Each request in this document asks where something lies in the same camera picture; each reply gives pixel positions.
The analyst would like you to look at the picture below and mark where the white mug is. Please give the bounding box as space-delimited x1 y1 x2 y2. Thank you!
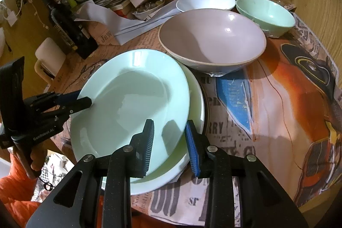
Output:
35 38 67 84

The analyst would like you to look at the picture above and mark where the small dish of trinkets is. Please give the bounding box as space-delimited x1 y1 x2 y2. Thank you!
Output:
132 0 165 21

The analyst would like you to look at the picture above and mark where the green bowl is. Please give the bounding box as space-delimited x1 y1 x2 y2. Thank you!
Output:
236 0 296 38

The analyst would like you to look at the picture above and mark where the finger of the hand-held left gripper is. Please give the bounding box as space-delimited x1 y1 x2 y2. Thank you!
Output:
60 97 93 114
57 91 80 104

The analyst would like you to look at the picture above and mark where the person's left hand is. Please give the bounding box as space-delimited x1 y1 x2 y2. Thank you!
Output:
12 146 43 179

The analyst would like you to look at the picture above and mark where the pink bowl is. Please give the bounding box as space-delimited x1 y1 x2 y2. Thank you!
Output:
158 8 267 77

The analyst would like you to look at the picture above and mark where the black white patterned cloth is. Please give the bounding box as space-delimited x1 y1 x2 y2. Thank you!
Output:
35 156 75 191

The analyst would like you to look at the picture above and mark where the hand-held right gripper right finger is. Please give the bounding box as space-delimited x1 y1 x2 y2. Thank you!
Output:
185 120 308 228

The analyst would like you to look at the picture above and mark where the green plate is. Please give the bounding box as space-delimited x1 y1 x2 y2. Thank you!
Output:
70 49 191 178

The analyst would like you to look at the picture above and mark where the white bowl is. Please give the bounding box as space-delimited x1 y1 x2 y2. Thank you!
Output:
175 0 237 13

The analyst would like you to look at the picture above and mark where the dark glass bottle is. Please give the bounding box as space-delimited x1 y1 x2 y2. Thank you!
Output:
40 0 98 60

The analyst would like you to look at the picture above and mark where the newspaper print tablecloth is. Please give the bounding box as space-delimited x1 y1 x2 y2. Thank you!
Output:
53 4 342 226

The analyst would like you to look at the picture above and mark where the white hanging tag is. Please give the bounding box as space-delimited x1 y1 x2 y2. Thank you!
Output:
5 10 18 27

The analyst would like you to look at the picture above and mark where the cream plate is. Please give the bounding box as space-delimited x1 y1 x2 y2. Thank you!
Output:
130 61 206 195

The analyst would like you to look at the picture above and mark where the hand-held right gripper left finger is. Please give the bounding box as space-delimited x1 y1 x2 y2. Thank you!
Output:
25 119 155 228

